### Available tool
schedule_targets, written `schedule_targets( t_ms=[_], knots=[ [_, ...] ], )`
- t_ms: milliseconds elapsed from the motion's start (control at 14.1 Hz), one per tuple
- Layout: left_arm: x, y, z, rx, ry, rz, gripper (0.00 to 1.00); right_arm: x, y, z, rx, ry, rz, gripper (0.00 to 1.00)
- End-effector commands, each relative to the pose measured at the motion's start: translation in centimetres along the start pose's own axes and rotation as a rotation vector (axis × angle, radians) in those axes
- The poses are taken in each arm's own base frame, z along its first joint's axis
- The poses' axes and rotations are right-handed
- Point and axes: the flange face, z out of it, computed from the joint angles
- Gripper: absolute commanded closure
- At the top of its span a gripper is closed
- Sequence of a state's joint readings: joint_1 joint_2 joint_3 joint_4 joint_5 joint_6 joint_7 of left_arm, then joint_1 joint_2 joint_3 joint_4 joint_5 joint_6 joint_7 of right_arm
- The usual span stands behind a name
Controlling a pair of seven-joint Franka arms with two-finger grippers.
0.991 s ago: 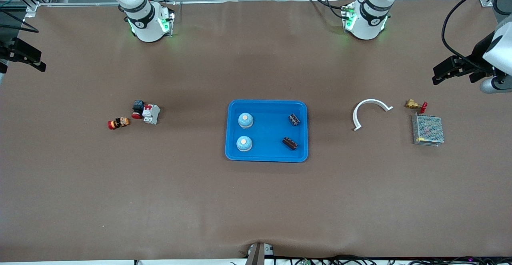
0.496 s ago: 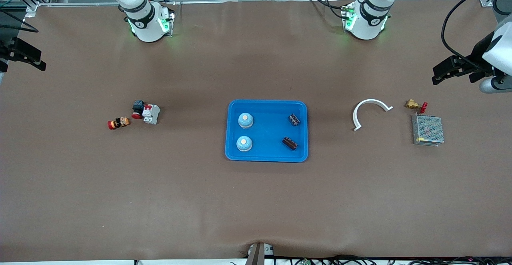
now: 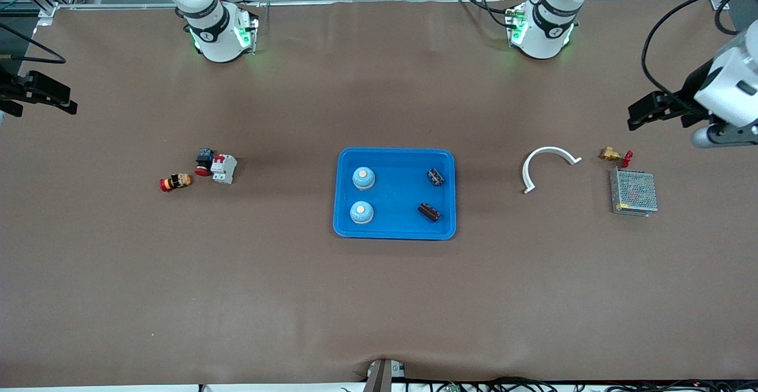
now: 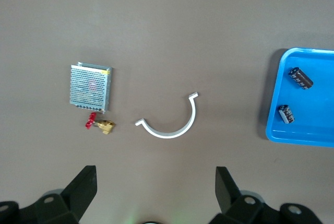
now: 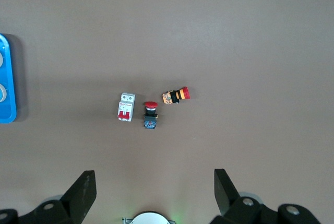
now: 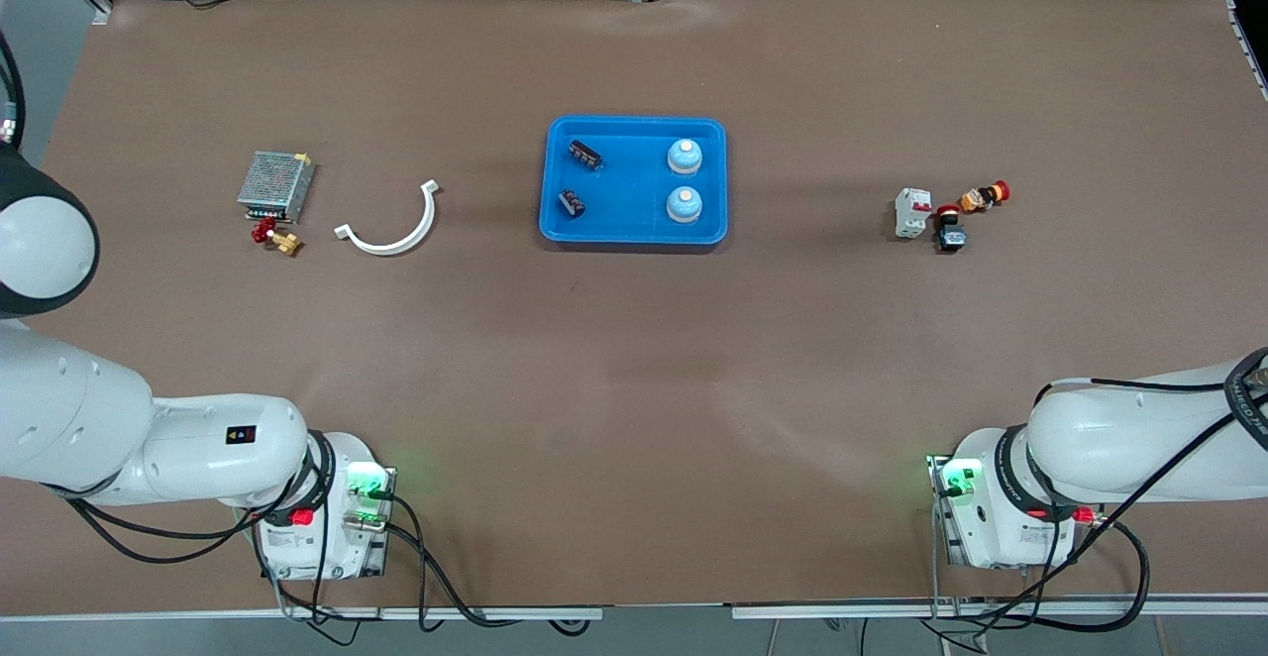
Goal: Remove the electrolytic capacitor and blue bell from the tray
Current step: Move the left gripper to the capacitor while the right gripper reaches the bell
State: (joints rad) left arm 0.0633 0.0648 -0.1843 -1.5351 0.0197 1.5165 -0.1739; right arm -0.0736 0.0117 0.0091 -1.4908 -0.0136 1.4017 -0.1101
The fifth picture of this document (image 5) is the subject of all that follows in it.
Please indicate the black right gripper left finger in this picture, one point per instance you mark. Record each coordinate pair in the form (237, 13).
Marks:
(78, 195)

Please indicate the light blue desk bell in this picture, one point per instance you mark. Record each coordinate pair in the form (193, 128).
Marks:
(1, 59)
(2, 93)

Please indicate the red emergency stop orange body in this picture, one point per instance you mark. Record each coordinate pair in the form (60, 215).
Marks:
(174, 96)

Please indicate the white red circuit breaker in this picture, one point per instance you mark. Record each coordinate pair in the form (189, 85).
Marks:
(126, 106)

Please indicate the blue plastic tray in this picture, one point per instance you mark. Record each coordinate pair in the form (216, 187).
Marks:
(10, 91)

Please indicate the red push button black body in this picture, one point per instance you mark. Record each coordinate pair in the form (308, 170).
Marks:
(150, 115)

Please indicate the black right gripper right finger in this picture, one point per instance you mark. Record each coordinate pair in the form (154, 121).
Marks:
(224, 190)

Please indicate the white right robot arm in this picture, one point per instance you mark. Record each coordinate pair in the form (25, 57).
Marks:
(150, 218)

